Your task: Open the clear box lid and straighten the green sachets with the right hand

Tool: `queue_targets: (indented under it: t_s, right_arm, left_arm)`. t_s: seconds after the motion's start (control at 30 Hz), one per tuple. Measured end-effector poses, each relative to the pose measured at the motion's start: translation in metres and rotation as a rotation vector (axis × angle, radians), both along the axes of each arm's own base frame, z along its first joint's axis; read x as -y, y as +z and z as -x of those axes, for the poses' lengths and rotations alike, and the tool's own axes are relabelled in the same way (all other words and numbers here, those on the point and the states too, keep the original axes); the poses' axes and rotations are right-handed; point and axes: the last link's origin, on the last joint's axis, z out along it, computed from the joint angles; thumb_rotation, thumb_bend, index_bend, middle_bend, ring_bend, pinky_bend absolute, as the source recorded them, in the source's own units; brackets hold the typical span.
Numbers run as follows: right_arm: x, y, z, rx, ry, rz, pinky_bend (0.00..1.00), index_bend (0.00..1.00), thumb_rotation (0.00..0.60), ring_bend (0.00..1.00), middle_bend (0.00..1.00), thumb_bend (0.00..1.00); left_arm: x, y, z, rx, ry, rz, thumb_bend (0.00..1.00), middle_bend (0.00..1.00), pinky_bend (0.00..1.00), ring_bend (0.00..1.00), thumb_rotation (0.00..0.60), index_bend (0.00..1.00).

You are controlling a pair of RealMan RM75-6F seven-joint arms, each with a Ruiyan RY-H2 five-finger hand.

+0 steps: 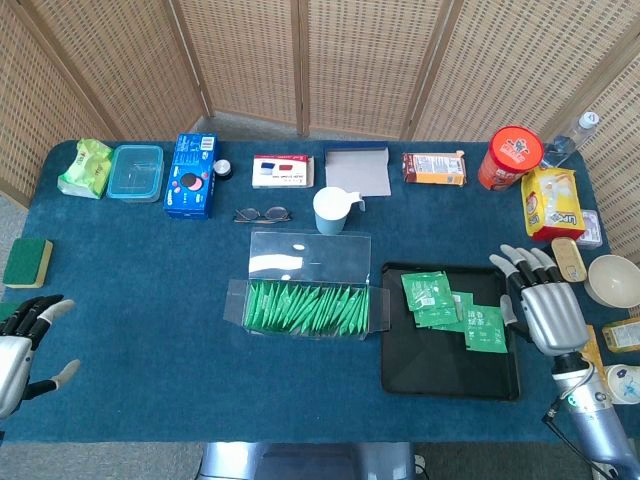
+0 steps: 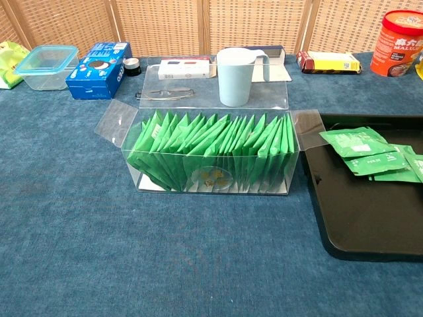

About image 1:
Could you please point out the small black silver cylinder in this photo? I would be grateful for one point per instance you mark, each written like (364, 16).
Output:
(223, 170)

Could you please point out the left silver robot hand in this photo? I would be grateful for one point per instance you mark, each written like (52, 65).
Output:
(12, 360)

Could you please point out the brown orange snack pack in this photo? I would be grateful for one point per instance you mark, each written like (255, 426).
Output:
(435, 169)

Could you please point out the clear box of green sachets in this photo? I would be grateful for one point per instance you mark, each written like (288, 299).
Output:
(300, 255)

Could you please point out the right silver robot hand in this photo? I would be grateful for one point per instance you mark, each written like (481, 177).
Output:
(552, 315)

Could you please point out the black plastic tray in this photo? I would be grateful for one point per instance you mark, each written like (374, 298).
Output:
(425, 365)

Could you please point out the orange red round canister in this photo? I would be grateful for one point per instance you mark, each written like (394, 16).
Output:
(510, 155)

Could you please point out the white box red blue print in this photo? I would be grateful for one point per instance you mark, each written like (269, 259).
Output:
(282, 172)

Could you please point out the clear container teal lid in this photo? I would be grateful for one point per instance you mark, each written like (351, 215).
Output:
(135, 172)

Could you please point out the clear plastic water bottle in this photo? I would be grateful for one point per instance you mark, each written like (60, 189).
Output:
(565, 145)

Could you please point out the open blue box grey inside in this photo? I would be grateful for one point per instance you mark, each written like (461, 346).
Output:
(357, 172)

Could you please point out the thin-framed eyeglasses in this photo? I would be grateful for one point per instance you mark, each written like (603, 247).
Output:
(262, 215)

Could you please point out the wicker folding screen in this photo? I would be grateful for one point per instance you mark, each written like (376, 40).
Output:
(350, 60)

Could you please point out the green tissue pack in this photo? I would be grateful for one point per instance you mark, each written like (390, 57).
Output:
(85, 167)

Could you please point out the white cup flower print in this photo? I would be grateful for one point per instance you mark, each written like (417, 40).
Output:
(622, 385)

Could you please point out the small clear plastic case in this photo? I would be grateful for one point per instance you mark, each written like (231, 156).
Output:
(592, 230)

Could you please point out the blue Oreo cookie box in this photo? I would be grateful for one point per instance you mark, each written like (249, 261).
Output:
(190, 185)

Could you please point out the green yellow sponge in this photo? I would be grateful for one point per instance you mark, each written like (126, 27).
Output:
(25, 262)
(9, 310)

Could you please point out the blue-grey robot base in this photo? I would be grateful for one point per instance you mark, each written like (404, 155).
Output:
(300, 462)

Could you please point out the cream bowl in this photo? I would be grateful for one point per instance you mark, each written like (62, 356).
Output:
(615, 280)

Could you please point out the gold tin can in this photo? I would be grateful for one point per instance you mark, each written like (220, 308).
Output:
(570, 260)

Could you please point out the blue carpet table cover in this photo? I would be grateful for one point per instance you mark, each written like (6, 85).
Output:
(150, 300)

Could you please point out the gold foil snack pack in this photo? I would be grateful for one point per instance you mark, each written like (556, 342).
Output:
(597, 357)

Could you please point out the yellow snack bag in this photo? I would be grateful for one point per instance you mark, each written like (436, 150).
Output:
(550, 205)

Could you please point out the yellow carton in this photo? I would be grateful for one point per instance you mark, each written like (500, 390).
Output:
(622, 335)

